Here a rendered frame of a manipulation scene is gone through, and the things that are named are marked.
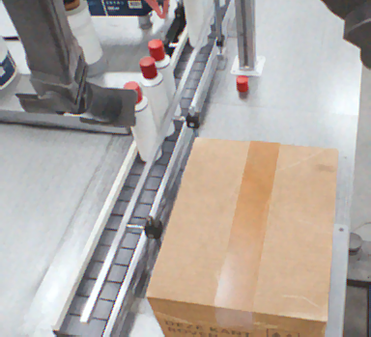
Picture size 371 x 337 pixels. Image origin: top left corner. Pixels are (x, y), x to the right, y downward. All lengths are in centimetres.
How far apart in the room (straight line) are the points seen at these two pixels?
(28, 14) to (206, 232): 35
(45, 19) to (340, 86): 93
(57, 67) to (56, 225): 54
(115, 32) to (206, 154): 85
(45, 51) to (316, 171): 42
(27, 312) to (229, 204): 51
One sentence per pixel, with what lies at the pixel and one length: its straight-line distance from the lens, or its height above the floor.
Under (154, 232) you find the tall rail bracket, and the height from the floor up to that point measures 97.
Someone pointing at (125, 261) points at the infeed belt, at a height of 88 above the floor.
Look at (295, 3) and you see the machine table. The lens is 171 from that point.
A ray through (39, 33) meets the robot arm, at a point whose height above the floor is 139.
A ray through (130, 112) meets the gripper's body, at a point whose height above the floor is 114.
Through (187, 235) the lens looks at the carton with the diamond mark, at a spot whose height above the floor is 112.
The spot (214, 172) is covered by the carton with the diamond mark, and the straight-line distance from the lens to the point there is 76.
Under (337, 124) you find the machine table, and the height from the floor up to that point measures 83.
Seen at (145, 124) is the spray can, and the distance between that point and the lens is 105.
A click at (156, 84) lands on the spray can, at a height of 104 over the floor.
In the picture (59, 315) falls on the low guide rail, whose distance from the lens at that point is 93.
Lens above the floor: 169
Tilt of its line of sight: 52 degrees down
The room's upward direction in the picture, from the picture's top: 7 degrees counter-clockwise
